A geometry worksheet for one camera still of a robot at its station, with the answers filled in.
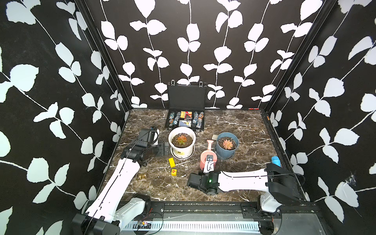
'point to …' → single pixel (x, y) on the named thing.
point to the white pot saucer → (193, 152)
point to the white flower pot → (184, 150)
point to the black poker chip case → (186, 105)
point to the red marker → (253, 108)
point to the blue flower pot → (223, 153)
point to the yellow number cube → (174, 172)
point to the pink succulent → (227, 144)
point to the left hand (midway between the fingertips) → (163, 145)
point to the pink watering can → (205, 153)
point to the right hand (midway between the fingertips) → (202, 169)
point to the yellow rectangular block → (172, 162)
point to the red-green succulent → (181, 139)
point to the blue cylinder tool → (275, 160)
